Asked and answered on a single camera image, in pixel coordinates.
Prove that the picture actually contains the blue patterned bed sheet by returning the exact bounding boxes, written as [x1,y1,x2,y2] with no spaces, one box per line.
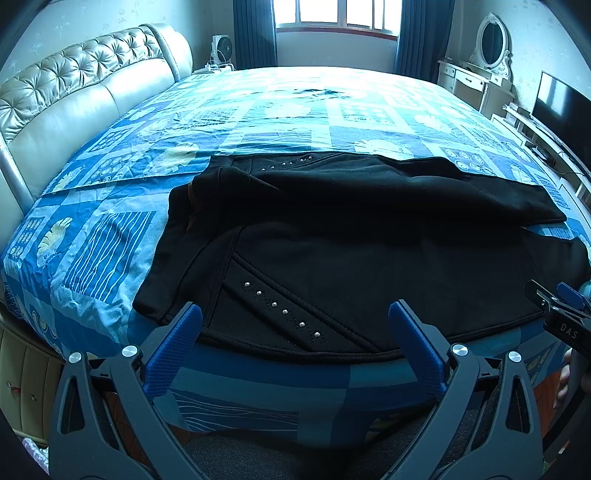
[1,67,590,445]

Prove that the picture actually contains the white tv stand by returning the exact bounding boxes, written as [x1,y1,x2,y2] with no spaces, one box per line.
[491,104,590,210]

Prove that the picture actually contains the cream tufted leather headboard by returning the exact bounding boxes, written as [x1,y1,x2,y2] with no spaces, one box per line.
[1,24,193,245]

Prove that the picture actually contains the dark blue right curtain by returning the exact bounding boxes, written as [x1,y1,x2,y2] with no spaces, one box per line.
[394,0,456,83]

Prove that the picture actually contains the white desk fan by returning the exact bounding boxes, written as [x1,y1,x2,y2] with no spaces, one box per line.
[208,35,235,70]

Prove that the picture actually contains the black studded pants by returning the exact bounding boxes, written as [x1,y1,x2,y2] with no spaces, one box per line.
[133,152,590,363]

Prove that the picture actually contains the window with red frame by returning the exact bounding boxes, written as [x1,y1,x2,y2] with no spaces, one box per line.
[273,0,403,39]

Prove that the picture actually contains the person right hand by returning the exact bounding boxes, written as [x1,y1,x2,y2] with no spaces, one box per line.
[556,347,591,407]

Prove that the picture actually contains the dark blue left curtain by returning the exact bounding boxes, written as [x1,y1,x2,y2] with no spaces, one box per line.
[232,0,277,70]

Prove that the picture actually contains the white dressing table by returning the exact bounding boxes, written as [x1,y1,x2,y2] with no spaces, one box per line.
[438,59,515,119]

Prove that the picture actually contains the black flat television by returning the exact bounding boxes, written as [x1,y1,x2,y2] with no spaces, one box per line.
[532,72,591,168]

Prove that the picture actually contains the beige nightstand drawers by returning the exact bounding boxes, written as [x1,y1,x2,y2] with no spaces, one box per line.
[1,311,63,446]

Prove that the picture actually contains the oval white vanity mirror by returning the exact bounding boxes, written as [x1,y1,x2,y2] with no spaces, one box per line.
[469,13,512,81]

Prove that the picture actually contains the dark blue curtain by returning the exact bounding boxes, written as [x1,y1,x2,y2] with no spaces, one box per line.
[394,0,456,83]
[232,0,277,70]

